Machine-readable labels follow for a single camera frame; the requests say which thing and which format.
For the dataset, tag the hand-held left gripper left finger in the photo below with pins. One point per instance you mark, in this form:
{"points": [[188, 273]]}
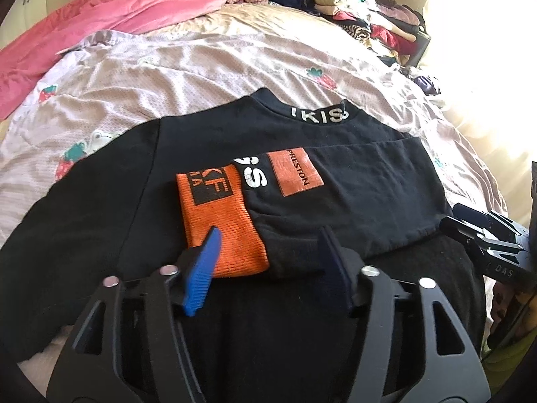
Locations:
{"points": [[201, 275]]}

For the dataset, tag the strawberry printed quilt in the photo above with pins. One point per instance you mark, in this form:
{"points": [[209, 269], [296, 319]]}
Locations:
{"points": [[209, 67]]}

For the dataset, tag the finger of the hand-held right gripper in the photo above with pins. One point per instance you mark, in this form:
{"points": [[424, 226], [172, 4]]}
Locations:
{"points": [[470, 213], [455, 226]]}

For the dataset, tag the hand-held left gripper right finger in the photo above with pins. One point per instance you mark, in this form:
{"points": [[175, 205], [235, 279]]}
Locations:
{"points": [[337, 275]]}

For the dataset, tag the black sweatshirt with orange cuffs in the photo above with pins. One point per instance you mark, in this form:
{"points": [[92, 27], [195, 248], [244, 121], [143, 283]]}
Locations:
{"points": [[138, 176]]}

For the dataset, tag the pile of folded clothes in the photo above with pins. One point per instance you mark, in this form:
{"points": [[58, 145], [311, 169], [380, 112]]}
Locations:
{"points": [[360, 12]]}

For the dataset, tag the dark box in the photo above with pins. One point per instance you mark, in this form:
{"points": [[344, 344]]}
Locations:
{"points": [[421, 48]]}

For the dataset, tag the pink blanket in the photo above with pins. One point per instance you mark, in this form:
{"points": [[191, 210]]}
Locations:
{"points": [[84, 25]]}

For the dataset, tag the white bag of clothes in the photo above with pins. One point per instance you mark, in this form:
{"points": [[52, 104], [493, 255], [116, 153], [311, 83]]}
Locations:
{"points": [[428, 82]]}

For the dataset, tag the beige bed sheet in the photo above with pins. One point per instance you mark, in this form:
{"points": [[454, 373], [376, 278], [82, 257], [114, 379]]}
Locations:
{"points": [[260, 21]]}

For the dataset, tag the person's green floral clothing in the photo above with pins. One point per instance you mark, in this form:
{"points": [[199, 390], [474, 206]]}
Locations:
{"points": [[512, 344]]}

